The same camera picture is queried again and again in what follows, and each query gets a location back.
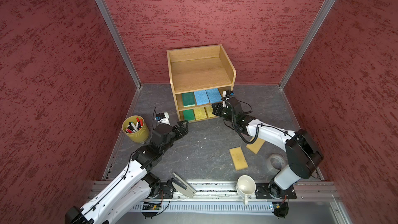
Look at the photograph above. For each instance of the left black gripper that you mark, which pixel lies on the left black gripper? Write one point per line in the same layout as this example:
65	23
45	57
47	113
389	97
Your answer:
184	130

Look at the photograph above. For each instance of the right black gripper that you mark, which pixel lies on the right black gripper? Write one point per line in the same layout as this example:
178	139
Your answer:
217	111

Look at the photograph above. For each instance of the yellow sponge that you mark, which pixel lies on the yellow sponge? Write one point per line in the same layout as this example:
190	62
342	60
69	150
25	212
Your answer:
238	158
200	113
256	146
209	112

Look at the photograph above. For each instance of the light blue sponge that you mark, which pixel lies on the light blue sponge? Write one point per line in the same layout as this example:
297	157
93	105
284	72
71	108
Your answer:
201	97
213	95

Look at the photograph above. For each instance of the bright green sponge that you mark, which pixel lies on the bright green sponge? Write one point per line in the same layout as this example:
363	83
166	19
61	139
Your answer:
188	115

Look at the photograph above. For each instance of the dark green sponge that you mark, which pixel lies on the dark green sponge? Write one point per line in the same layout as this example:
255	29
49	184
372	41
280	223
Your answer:
188	99

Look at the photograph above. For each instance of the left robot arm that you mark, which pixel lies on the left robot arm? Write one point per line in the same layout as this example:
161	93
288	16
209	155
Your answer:
134	184

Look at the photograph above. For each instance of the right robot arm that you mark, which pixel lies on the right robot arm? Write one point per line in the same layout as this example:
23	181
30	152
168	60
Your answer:
303	154

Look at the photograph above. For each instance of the wooden three-tier shelf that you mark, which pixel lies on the wooden three-tier shelf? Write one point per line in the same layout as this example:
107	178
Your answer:
199	68

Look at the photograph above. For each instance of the yellow pen cup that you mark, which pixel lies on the yellow pen cup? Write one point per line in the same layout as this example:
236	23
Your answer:
140	136

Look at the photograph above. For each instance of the markers in cup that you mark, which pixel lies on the markers in cup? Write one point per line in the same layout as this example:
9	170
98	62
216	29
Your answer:
133	124

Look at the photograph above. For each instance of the clear tape roll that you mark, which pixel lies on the clear tape roll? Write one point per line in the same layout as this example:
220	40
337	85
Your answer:
275	163

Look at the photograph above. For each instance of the white mug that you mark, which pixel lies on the white mug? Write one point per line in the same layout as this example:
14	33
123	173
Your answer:
245	188

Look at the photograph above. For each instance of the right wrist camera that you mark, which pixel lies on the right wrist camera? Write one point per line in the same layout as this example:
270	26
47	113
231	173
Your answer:
228	93

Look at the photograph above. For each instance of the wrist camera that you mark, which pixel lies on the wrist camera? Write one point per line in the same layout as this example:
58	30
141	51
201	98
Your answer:
228	93
162	118

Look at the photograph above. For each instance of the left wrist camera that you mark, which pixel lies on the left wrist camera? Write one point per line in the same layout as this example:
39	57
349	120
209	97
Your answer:
162	118

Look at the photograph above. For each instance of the grey stapler on rail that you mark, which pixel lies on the grey stapler on rail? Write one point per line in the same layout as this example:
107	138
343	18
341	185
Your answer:
182	186

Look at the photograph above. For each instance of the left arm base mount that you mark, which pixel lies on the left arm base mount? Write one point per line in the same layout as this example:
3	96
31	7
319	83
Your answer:
164	190

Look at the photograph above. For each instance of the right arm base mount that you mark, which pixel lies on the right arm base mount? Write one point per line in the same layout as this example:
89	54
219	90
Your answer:
273	192

